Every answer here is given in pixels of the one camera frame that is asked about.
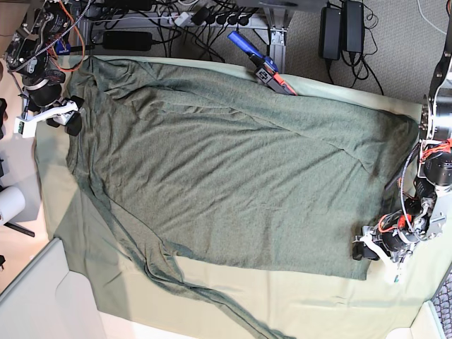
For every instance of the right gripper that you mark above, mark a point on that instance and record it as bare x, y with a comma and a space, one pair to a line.
44, 97

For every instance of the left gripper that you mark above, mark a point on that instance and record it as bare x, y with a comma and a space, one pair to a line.
394, 248

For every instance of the black power brick right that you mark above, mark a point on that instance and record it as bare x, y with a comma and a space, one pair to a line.
352, 20

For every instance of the white foam board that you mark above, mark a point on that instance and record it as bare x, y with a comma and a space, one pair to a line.
47, 300

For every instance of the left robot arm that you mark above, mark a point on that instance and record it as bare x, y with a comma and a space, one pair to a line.
424, 183

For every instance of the blue orange bar clamp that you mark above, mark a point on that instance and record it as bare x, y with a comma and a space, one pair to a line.
266, 69

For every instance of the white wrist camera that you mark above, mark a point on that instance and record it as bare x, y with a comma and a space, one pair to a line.
25, 128
394, 275

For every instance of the green T-shirt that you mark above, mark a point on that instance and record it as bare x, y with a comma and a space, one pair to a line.
182, 161

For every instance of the black power adapter brick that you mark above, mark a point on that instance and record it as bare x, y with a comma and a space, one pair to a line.
127, 40

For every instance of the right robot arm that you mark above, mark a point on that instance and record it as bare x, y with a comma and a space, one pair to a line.
32, 54

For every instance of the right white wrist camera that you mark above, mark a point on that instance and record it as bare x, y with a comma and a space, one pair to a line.
25, 128

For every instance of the white paper roll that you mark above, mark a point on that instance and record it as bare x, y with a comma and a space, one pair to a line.
12, 202

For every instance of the black power brick left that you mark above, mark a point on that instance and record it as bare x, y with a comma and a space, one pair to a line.
330, 34

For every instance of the aluminium frame leg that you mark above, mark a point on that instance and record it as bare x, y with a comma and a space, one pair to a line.
278, 15

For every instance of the white power strip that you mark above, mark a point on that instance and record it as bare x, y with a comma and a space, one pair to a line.
184, 20

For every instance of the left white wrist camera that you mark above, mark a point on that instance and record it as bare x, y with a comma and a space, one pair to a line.
394, 275

